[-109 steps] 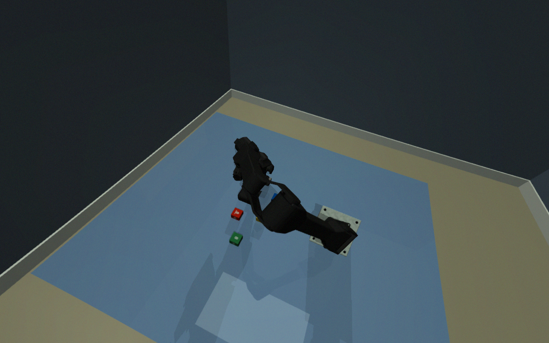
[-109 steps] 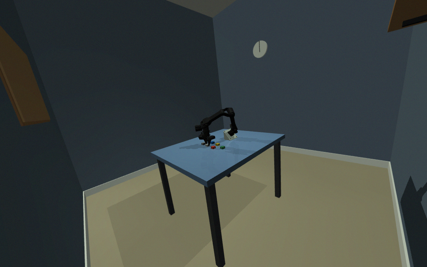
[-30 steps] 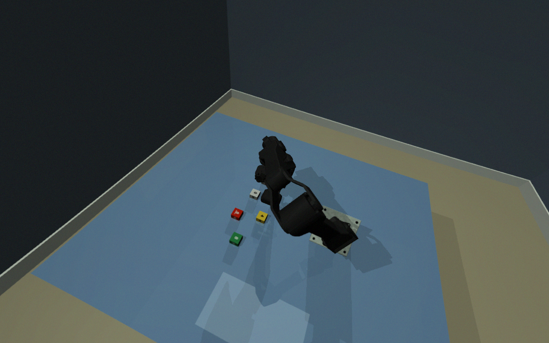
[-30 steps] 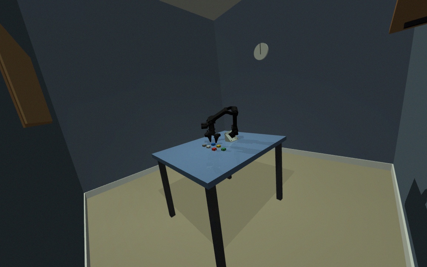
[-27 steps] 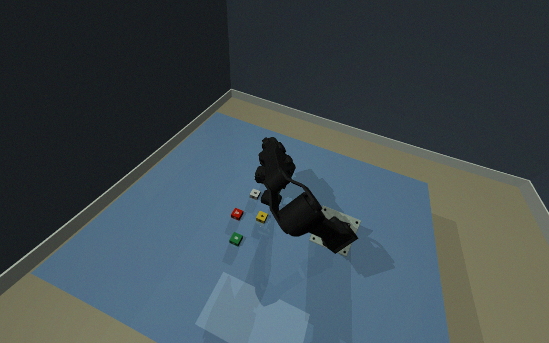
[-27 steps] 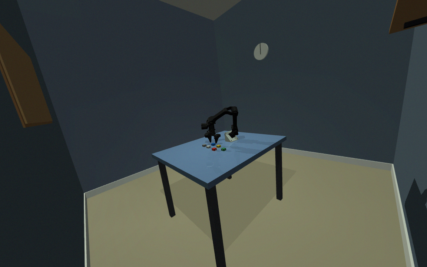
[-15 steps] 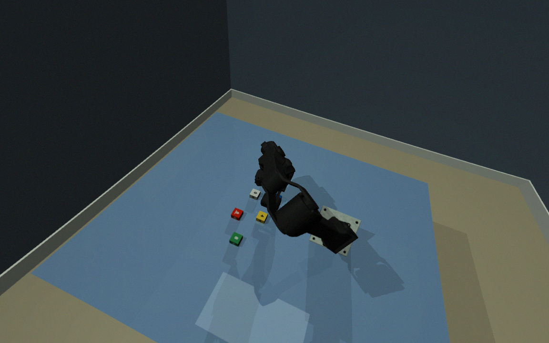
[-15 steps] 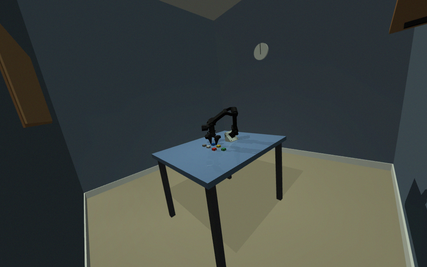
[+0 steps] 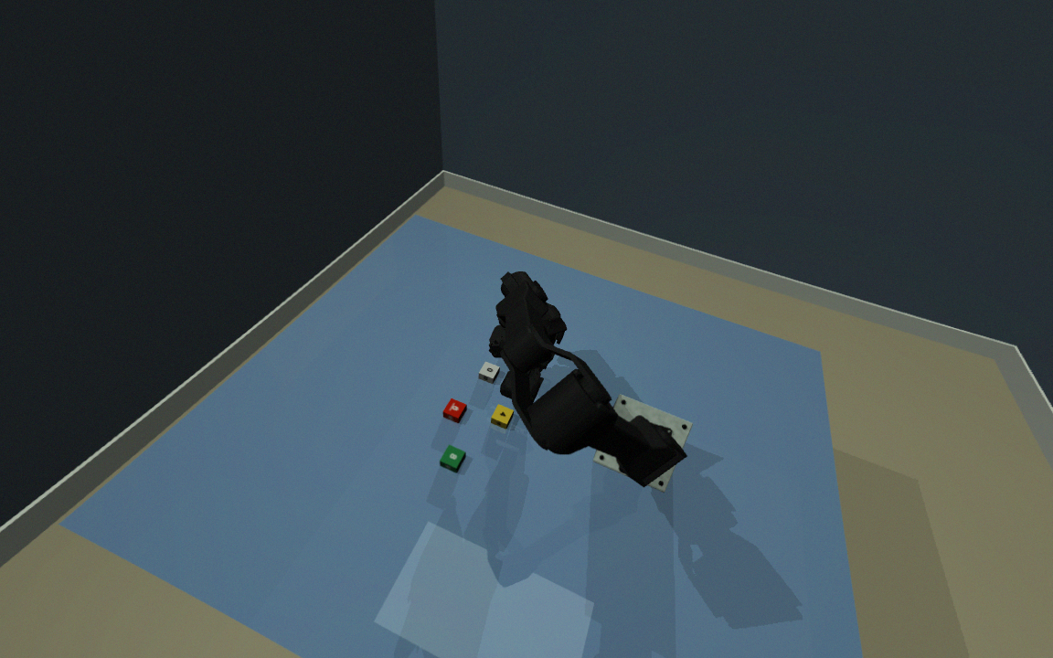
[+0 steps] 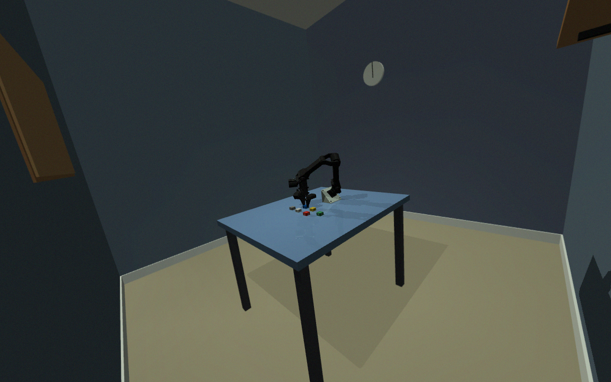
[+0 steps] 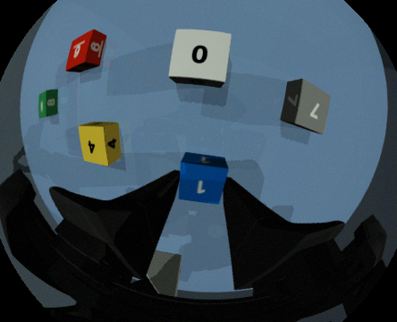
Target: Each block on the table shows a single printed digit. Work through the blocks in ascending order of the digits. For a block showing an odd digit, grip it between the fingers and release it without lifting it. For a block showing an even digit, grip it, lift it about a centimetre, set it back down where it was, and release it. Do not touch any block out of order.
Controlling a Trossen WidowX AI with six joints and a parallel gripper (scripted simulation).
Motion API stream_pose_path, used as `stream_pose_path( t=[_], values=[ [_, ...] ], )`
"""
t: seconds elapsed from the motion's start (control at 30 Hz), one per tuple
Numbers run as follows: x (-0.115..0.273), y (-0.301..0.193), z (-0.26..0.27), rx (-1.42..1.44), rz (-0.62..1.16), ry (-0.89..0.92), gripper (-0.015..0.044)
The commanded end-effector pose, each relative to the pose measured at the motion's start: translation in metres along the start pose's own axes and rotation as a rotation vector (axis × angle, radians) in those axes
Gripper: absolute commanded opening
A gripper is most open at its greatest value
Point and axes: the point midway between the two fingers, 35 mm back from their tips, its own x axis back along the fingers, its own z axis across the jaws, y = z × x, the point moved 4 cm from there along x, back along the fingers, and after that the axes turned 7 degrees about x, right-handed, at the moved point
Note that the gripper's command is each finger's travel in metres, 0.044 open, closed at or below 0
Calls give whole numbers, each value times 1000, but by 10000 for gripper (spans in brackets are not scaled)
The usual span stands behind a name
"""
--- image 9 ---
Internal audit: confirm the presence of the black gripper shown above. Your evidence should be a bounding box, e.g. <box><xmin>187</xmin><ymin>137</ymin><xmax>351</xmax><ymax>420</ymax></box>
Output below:
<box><xmin>500</xmin><ymin>331</ymin><xmax>565</xmax><ymax>405</ymax></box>

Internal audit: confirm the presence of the green block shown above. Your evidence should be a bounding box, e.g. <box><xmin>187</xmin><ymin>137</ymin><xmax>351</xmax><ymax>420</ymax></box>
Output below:
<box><xmin>440</xmin><ymin>444</ymin><xmax>466</xmax><ymax>473</ymax></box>

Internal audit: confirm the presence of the yellow block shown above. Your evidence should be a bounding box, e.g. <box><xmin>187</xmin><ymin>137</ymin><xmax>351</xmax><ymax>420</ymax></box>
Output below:
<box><xmin>491</xmin><ymin>404</ymin><xmax>514</xmax><ymax>428</ymax></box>

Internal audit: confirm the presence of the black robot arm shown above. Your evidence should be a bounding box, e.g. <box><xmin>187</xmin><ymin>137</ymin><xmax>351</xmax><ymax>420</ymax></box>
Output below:
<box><xmin>489</xmin><ymin>271</ymin><xmax>687</xmax><ymax>487</ymax></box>

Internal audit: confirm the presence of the red block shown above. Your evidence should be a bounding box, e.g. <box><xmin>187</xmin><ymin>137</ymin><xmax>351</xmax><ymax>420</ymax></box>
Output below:
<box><xmin>443</xmin><ymin>398</ymin><xmax>466</xmax><ymax>423</ymax></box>

